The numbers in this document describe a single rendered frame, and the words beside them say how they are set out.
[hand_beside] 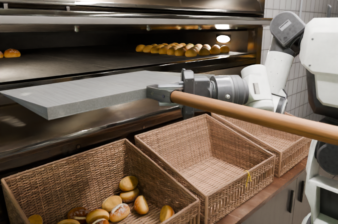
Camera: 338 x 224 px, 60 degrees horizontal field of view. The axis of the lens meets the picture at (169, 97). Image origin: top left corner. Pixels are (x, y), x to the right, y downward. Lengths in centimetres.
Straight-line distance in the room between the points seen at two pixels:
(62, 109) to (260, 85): 47
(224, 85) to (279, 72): 37
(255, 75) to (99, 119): 78
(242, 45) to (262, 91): 158
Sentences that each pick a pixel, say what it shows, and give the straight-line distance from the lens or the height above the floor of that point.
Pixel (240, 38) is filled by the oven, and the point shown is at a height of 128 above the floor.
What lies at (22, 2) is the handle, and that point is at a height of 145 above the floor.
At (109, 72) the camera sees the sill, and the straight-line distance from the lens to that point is 134.
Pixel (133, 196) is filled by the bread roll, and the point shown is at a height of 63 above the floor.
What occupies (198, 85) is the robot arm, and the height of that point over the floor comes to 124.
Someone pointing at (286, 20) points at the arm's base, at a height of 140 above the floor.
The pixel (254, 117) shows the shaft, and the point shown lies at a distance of 57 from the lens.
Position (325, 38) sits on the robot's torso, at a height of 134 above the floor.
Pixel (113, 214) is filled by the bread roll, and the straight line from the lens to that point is 131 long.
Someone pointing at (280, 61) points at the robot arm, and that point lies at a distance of 106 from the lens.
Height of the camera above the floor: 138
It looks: 14 degrees down
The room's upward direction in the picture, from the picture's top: straight up
